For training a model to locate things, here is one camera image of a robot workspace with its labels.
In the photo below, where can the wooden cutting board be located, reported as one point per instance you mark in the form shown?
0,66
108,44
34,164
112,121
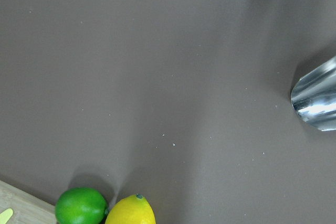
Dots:
27,208

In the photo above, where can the yellow plastic knife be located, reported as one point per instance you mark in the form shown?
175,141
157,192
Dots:
6,215

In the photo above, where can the metal ice scoop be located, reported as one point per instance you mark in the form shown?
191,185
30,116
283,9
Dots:
313,97

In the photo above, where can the yellow lemon front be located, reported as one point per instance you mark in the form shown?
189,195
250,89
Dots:
132,209

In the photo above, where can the green lime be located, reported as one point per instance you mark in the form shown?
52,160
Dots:
81,205

